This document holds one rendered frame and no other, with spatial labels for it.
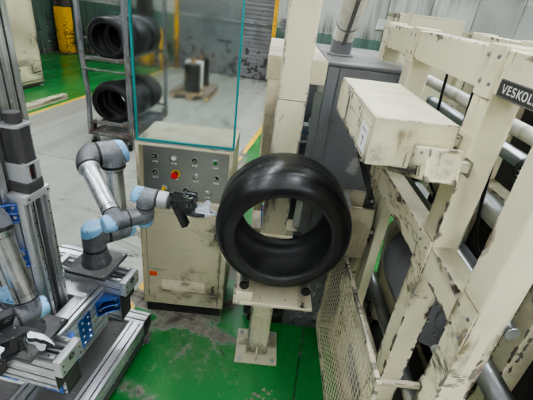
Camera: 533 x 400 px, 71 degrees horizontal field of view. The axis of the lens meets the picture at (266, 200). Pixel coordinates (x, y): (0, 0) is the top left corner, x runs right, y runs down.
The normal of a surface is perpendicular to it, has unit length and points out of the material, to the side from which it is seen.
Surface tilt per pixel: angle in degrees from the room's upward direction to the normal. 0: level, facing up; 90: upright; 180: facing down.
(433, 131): 90
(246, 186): 55
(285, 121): 90
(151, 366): 0
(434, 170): 72
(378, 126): 90
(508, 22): 90
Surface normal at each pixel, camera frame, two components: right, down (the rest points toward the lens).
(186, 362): 0.11, -0.87
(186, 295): -0.03, 0.47
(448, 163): 0.00, 0.18
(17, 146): 0.55, 0.45
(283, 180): -0.03, -0.33
